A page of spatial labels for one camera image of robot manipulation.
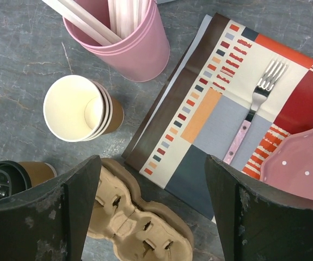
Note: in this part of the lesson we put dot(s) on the pink tin straw holder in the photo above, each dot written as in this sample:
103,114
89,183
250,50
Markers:
141,56

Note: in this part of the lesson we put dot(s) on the pink handled fork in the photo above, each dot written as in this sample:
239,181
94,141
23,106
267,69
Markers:
264,87

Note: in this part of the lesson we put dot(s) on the brown paper cup stack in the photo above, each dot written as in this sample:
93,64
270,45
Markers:
78,109

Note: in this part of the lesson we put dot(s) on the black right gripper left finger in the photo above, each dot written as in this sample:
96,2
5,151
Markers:
50,221

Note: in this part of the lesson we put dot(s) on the light blue paper bag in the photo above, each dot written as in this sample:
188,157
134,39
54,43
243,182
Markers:
163,1

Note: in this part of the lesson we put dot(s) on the white wrapped straws bundle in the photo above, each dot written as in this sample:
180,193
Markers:
126,15

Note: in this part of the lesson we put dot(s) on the pink polka dot plate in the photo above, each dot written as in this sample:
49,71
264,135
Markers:
290,167

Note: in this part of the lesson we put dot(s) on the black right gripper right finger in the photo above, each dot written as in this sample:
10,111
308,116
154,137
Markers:
256,221

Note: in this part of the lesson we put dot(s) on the brown cardboard cup carrier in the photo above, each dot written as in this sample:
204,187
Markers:
139,230

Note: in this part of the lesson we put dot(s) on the black cup lid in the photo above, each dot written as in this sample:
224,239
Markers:
13,179

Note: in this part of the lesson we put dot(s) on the colourful patchwork placemat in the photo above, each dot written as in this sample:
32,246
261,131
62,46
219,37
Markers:
205,101

